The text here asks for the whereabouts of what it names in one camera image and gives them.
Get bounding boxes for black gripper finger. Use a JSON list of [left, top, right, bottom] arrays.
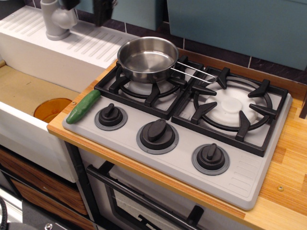
[[60, 0, 80, 10], [93, 0, 118, 26]]

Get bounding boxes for stainless steel pan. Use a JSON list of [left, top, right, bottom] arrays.
[[117, 36, 217, 84]]

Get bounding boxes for green toy pickle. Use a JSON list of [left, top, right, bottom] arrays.
[[66, 90, 101, 125]]

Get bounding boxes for black left stove knob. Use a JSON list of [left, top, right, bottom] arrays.
[[94, 103, 128, 131]]

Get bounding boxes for black stove knob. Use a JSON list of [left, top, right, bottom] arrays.
[[192, 143, 230, 176], [94, 103, 128, 131], [136, 119, 179, 155]]

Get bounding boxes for black middle stove knob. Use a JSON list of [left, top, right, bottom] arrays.
[[136, 119, 179, 155]]

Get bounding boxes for black right stove knob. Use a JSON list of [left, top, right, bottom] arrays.
[[192, 143, 230, 176]]

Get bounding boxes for grey toy stove top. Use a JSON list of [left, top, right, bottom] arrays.
[[61, 45, 293, 211]]

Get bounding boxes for grey toy faucet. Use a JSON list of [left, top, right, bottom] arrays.
[[40, 0, 78, 41]]

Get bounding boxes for white toy sink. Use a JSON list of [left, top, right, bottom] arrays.
[[0, 6, 133, 183]]

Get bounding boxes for black left burner grate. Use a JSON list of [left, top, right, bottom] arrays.
[[94, 56, 204, 120]]

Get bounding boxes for black burner grate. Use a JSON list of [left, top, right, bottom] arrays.
[[172, 67, 292, 157], [94, 56, 204, 120]]

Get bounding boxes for orange plastic bowl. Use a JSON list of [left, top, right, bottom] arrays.
[[33, 98, 72, 123]]

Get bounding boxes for black right burner grate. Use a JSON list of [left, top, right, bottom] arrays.
[[172, 67, 292, 157]]

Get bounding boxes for toy oven door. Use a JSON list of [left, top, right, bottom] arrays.
[[80, 150, 247, 230]]

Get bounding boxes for wooden drawer front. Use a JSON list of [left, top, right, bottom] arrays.
[[0, 147, 94, 230]]

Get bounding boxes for black braided cable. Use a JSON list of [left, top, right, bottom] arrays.
[[0, 197, 8, 230]]

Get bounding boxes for black oven door handle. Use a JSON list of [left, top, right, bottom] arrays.
[[86, 161, 203, 230]]

